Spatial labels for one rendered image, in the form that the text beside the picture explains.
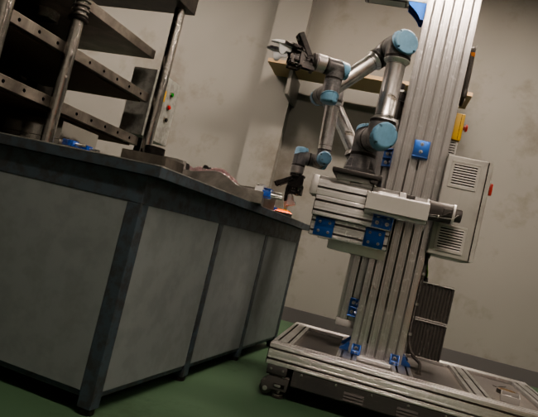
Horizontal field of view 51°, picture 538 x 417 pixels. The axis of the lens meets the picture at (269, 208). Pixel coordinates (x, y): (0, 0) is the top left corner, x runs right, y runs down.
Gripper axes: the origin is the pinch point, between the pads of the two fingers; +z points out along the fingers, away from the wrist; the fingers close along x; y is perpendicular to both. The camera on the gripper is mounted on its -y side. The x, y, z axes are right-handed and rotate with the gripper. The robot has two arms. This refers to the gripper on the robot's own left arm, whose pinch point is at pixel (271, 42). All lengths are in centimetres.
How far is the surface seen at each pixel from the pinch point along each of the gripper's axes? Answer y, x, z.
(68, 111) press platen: 38, 50, 76
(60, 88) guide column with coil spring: 32, 36, 80
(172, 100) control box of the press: -8, 129, 29
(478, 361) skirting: 114, 186, -257
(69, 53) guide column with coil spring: 17, 34, 80
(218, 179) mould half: 56, 28, 6
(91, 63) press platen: 12, 52, 72
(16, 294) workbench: 119, -12, 69
